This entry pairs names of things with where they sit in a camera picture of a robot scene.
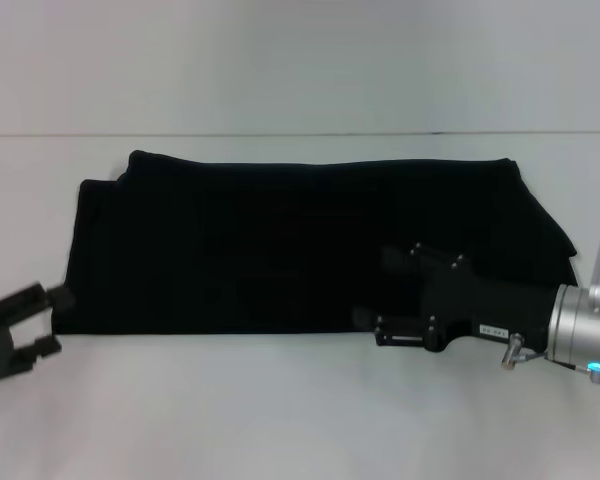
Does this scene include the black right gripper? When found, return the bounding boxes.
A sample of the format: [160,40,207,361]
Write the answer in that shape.
[352,242,562,355]

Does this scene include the black shirt with FREE! print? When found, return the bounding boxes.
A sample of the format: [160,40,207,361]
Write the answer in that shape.
[52,149,580,337]

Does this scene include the right gripper cable with plug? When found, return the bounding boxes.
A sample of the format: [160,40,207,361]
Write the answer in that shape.
[499,332,589,374]

